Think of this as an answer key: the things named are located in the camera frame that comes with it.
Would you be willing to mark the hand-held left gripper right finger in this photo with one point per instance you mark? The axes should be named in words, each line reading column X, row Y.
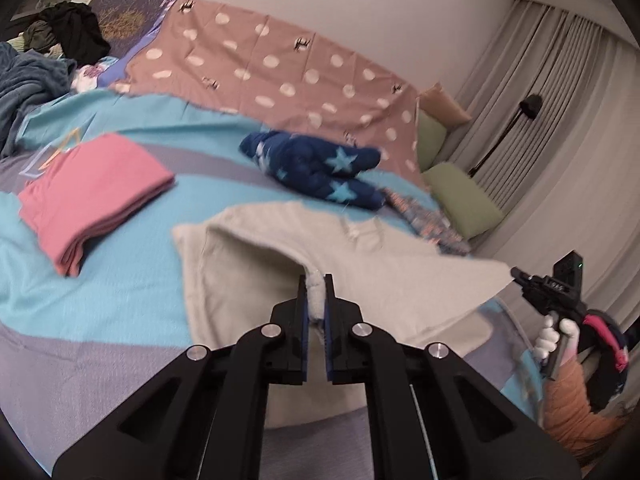
column 328, row 325

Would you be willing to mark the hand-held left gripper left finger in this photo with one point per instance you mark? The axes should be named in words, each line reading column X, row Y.
column 301, row 320

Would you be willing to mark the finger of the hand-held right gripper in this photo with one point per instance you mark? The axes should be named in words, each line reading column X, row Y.
column 520, row 274

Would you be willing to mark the beige long-sleeve shirt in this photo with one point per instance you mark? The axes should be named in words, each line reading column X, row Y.
column 250, row 270

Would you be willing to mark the person's right forearm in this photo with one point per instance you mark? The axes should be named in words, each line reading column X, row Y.
column 570, row 400

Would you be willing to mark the person's right hand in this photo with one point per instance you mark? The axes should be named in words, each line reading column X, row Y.
column 545, row 342

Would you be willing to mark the dark multicoloured cloth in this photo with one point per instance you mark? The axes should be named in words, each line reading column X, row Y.
column 607, row 360

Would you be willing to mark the large green pillow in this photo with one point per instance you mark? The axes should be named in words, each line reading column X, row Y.
column 465, row 200

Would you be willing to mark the grey floral garment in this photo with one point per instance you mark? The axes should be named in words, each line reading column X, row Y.
column 425, row 220

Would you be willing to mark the grey curtain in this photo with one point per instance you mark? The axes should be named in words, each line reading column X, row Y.
column 575, row 135

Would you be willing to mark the navy star print blanket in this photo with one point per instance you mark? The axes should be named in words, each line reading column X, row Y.
column 310, row 165

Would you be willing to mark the small green pillow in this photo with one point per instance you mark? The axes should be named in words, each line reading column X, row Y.
column 430, row 137

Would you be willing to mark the black floor lamp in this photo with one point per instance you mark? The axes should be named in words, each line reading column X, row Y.
column 531, row 105

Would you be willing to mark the blue patterned bedspread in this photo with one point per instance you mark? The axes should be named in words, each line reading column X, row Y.
column 125, row 310

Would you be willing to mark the tan pillow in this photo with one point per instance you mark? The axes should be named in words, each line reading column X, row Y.
column 445, row 102

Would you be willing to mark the folded pink cloth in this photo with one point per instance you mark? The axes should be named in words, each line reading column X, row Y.
column 90, row 190

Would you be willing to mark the brown polka-dot sheet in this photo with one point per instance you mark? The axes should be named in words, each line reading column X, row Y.
column 300, row 60

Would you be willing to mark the white floral cloth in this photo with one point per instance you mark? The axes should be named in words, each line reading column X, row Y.
column 90, row 75

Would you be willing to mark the dark blue tree print pillow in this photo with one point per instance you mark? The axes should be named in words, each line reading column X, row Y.
column 125, row 15

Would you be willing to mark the blue-grey fleece blanket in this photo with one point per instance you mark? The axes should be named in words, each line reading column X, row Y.
column 30, row 85

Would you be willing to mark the black clothing pile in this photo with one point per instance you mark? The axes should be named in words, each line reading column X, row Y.
column 75, row 30

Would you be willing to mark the olive green garment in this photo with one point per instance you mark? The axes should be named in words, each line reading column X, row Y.
column 40, row 35

